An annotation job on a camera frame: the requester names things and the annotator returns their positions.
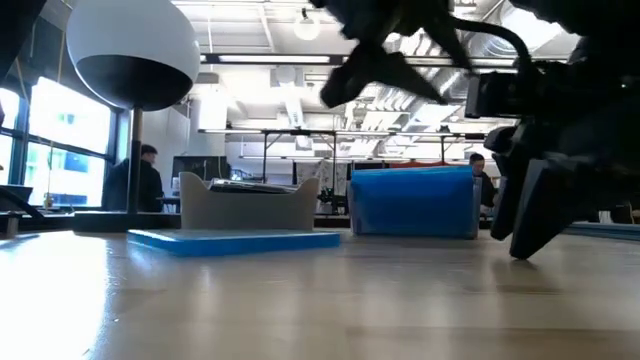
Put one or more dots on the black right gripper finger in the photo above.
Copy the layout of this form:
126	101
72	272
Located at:
507	195
555	205

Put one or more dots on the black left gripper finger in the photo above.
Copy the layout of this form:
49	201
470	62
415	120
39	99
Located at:
350	80
405	70

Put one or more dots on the blue jewel case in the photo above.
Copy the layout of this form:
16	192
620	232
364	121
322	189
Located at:
230	243
410	200

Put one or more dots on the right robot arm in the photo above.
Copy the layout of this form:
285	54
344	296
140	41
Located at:
600	15

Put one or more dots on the dark jewel case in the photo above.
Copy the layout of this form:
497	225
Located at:
610	231

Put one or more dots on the person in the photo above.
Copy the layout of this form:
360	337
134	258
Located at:
150	185
487	190

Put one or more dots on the grey plastic bin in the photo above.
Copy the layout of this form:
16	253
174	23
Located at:
478	210

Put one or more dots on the round white ceiling lamp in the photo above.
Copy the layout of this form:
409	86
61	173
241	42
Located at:
306	27

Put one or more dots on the orange partition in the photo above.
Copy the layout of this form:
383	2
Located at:
425	164

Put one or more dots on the beige plastic bin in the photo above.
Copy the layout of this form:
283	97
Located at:
250	210

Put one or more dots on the black monitor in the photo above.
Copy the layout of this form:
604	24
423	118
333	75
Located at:
200	166

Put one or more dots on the white black globe lamp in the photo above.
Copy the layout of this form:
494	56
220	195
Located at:
130	30

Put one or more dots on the black metal frame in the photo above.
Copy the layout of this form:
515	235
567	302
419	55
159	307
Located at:
465	136
300	132

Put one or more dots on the right wrist camera housing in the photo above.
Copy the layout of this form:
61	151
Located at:
500	95

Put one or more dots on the window with dark frame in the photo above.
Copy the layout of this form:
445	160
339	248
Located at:
65	115

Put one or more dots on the black angled mount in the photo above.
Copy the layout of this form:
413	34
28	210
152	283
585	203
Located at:
20	200

